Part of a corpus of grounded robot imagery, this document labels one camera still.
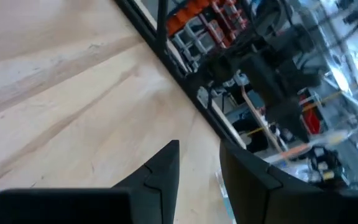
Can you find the wooden desk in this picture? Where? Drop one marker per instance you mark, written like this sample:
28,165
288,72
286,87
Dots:
259,121

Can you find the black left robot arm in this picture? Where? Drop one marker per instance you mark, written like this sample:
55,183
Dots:
216,68

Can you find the blue white toothbrush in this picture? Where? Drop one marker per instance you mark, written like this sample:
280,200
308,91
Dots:
228,211

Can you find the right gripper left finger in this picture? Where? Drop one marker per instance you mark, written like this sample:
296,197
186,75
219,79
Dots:
166,180

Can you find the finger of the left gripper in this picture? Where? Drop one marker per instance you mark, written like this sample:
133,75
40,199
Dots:
294,121

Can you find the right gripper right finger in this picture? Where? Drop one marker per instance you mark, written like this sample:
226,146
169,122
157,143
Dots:
259,193

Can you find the orange white toothbrush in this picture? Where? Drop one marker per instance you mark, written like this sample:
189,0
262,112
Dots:
294,150

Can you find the black aluminium table frame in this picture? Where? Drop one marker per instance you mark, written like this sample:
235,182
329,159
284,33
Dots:
179,68

